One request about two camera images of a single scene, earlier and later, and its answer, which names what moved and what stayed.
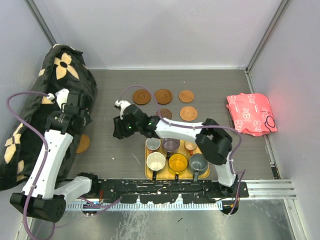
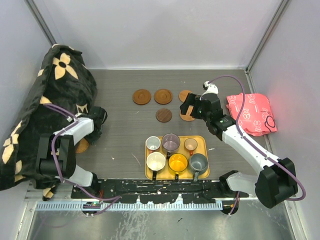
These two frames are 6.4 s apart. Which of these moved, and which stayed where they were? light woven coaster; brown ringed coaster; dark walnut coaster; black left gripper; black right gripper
Moved: black right gripper; black left gripper
Stayed: brown ringed coaster; light woven coaster; dark walnut coaster
